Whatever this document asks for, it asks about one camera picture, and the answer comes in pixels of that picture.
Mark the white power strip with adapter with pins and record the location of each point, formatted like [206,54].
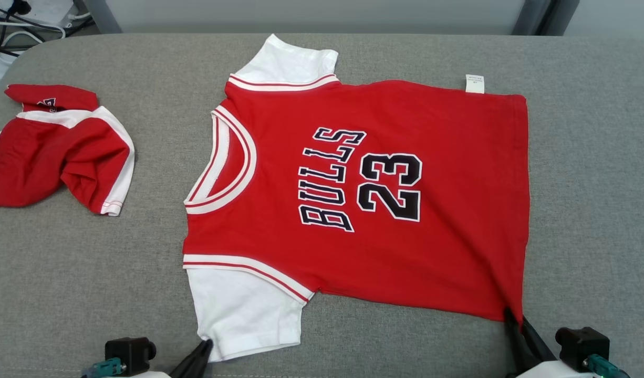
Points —
[49,10]

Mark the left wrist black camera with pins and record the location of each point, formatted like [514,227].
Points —
[127,354]

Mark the camera teal connector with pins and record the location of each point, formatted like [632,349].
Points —
[605,366]
[106,367]

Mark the grey partition post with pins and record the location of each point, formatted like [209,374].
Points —
[563,16]
[527,18]
[104,16]

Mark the left camera teal connector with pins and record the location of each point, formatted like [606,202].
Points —
[106,367]

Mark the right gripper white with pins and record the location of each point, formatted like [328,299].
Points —
[556,370]

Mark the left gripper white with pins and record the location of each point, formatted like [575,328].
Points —
[148,375]

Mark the right camera teal connector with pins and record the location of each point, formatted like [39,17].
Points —
[605,366]

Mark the wrist black camera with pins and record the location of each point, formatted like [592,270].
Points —
[127,354]
[582,346]

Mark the black power adapter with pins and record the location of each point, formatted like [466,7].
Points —
[21,6]

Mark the red shorts with white stripe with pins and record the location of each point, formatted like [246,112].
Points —
[33,163]

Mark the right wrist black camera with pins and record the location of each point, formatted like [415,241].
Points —
[582,346]

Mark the red Bulls 23 jersey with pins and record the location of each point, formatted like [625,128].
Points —
[406,252]

